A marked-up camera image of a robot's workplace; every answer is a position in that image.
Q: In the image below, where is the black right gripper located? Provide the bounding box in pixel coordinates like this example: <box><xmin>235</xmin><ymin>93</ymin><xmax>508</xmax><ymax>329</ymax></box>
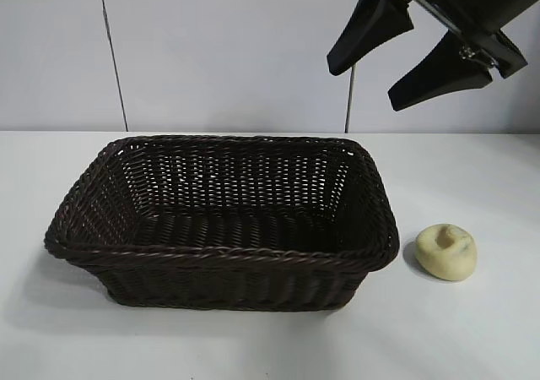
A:
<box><xmin>327</xmin><ymin>0</ymin><xmax>540</xmax><ymax>112</ymax></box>

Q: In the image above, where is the pale yellow egg yolk pastry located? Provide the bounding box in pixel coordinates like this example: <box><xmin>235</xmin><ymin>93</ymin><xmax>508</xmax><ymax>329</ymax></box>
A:
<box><xmin>414</xmin><ymin>223</ymin><xmax>478</xmax><ymax>280</ymax></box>

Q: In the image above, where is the dark brown wicker basket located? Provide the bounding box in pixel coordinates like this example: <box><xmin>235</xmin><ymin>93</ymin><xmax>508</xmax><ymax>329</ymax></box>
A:
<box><xmin>44</xmin><ymin>133</ymin><xmax>401</xmax><ymax>313</ymax></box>

